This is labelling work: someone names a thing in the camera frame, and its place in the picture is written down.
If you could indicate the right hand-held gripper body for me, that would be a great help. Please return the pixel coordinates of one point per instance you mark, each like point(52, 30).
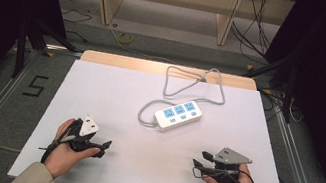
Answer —
point(230, 157)

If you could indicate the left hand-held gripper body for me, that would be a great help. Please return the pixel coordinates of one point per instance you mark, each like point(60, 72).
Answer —
point(89, 127)

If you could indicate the person's left hand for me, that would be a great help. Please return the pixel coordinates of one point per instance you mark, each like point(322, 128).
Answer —
point(63, 156)

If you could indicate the black metal stand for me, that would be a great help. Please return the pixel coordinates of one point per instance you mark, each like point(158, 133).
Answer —
point(289, 90)
point(21, 46)

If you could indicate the yellow tape roll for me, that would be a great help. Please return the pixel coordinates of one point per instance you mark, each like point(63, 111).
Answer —
point(125, 38)

